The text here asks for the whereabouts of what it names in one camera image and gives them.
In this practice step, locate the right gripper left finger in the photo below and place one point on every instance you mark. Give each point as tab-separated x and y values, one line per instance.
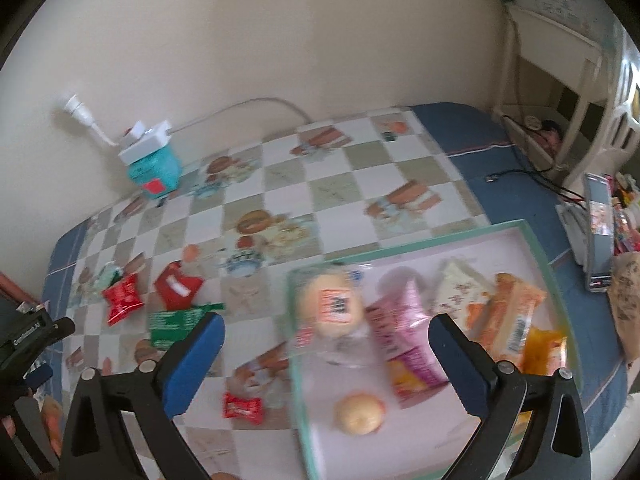
96	443

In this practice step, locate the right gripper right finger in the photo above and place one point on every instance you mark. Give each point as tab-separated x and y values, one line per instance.
555	444

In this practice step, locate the yellow orange snack bag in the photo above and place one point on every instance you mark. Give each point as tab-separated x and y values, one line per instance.
544	351

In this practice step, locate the orange cracker pack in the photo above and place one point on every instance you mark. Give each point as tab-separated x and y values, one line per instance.
510	312

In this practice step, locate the dark green snack pack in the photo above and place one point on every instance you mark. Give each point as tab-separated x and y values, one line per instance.
168	327

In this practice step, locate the shiny red snack bag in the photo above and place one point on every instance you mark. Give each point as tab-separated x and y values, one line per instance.
122	298

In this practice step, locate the small red candy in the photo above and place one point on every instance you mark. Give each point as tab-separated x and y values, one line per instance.
249	409

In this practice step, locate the red rectangular snack pack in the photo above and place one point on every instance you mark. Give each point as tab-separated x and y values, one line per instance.
176	289

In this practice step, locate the white floral snack packet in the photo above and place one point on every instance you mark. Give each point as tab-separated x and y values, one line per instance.
462	293

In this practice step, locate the pink snack bag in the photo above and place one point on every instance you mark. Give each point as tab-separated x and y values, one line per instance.
399	326

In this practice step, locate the small round bun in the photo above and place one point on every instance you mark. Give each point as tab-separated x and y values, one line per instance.
359	414

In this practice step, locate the mint green snack packet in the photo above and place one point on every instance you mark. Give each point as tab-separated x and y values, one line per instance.
110	274

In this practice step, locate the teal rimmed white tray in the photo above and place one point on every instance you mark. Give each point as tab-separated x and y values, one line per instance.
426	425

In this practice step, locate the checkered tablecloth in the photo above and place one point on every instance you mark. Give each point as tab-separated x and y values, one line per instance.
243	218

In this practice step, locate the smartphone on stand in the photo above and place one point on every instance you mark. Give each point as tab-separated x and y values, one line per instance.
600	234

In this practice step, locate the teal storage box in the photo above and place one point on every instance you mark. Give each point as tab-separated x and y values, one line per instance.
157	174

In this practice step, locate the white power strip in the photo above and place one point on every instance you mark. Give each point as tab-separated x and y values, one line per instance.
139	141

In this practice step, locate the white shelf unit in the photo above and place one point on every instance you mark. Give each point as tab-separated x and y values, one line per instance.
602	133

